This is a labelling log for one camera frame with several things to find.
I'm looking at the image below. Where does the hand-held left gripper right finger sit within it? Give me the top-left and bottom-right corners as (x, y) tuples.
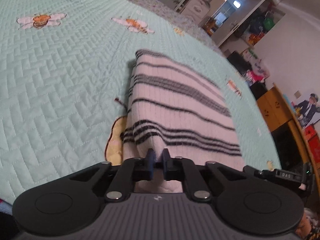
(161, 149), (248, 202)

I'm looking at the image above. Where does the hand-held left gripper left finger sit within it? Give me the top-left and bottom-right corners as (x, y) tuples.
(67, 148), (157, 202)

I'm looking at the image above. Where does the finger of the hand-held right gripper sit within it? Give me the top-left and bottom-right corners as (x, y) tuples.
(242, 165), (303, 184)

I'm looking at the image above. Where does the large red box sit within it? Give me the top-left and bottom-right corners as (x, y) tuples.
(304, 125), (320, 153)

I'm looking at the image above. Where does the wooden desk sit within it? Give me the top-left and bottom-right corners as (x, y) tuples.
(256, 84), (320, 178)

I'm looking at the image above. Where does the uniformed figure photo board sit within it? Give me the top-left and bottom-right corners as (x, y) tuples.
(295, 93), (320, 128)

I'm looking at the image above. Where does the pink bag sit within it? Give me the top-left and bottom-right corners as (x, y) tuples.
(246, 70), (265, 83)

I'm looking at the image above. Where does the white plastic bag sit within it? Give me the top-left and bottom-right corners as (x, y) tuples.
(252, 59), (270, 78)

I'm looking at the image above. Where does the bee print quilted blanket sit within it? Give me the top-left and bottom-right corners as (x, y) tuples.
(0, 0), (282, 205)

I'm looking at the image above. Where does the black armchair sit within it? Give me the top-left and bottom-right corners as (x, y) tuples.
(226, 51), (268, 100)

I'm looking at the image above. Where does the wooden chair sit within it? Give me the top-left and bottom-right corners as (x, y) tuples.
(204, 17), (217, 35)

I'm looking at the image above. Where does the floral bed sheet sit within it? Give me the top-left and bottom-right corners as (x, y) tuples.
(62, 0), (225, 53)

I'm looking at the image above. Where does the green bag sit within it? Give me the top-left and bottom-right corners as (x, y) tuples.
(262, 17), (275, 32)

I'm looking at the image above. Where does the white nightstand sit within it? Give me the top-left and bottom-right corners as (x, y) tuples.
(180, 0), (210, 20)

